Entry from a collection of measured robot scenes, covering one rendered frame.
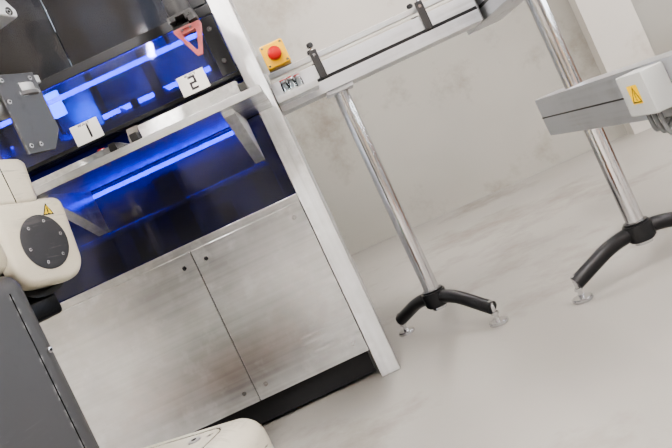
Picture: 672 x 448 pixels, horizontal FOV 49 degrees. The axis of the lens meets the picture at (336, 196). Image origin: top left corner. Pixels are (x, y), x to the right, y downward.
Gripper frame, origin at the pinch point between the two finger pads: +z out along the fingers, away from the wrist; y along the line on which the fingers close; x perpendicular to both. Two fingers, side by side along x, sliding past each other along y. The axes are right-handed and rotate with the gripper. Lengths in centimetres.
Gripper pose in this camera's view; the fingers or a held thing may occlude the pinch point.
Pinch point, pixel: (199, 51)
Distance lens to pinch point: 183.2
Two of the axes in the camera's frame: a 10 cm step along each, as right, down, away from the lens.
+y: -0.3, -0.5, 10.0
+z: 4.4, 9.0, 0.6
